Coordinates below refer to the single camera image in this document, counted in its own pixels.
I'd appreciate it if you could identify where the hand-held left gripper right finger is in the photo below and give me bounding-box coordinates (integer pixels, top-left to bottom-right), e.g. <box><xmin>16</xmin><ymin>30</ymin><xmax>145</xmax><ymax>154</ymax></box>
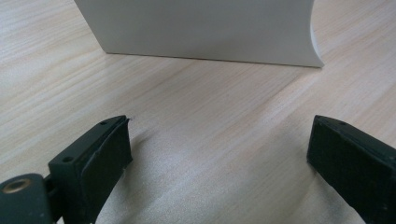
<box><xmin>306</xmin><ymin>115</ymin><xmax>396</xmax><ymax>224</ymax></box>

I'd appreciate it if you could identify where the expandable grey metal bookend rack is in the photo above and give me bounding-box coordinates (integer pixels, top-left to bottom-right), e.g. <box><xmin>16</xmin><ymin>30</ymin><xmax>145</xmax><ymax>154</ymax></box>
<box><xmin>74</xmin><ymin>0</ymin><xmax>325</xmax><ymax>68</ymax></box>

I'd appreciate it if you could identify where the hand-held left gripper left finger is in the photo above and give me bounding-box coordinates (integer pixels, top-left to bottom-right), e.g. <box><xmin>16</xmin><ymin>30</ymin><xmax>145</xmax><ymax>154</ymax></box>
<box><xmin>48</xmin><ymin>115</ymin><xmax>134</xmax><ymax>224</ymax></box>

